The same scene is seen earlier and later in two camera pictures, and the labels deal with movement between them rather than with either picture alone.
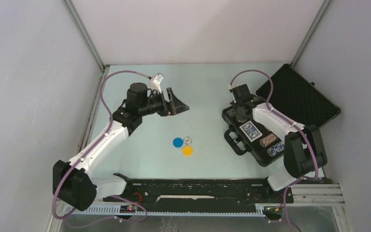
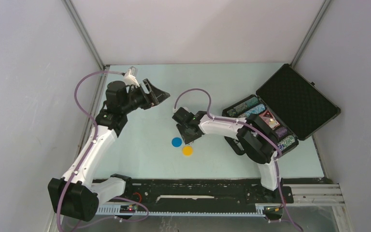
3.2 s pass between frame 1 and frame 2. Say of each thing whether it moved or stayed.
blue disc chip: stayed
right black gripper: moved
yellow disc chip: stayed
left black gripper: moved
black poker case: stayed
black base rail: stayed
